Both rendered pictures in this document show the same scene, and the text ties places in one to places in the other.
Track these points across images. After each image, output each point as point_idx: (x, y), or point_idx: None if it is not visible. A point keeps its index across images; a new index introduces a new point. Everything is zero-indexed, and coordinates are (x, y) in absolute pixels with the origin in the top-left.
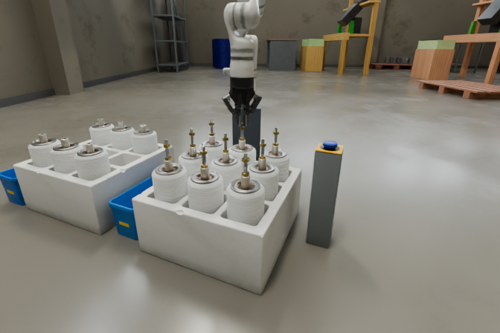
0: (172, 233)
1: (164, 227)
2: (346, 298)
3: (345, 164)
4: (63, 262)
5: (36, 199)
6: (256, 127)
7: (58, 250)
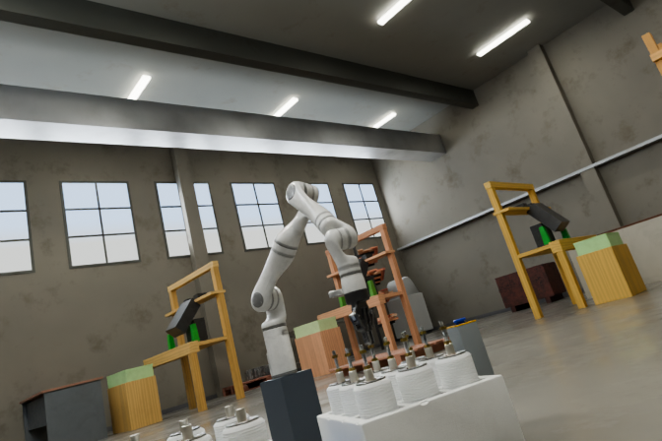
0: (423, 440)
1: (411, 437)
2: (567, 423)
3: None
4: None
5: None
6: (313, 397)
7: None
